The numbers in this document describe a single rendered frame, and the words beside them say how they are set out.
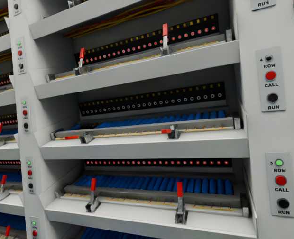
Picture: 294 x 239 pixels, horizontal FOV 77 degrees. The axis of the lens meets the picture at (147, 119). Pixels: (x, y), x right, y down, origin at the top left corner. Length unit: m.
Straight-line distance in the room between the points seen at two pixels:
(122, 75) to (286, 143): 0.39
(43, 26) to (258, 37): 0.61
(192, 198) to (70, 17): 0.62
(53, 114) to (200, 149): 0.53
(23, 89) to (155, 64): 0.47
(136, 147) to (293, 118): 0.34
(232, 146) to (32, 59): 0.65
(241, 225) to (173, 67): 0.39
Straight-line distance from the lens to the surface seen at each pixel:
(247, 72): 0.43
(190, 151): 0.44
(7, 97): 0.84
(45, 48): 0.80
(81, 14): 0.64
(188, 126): 0.48
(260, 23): 0.46
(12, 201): 0.89
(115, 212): 0.59
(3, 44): 0.89
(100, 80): 0.54
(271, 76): 0.43
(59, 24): 0.69
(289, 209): 0.47
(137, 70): 0.49
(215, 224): 0.51
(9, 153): 0.84
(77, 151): 0.60
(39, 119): 0.71
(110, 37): 0.81
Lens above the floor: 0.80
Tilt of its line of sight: 1 degrees up
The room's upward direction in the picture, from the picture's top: 5 degrees counter-clockwise
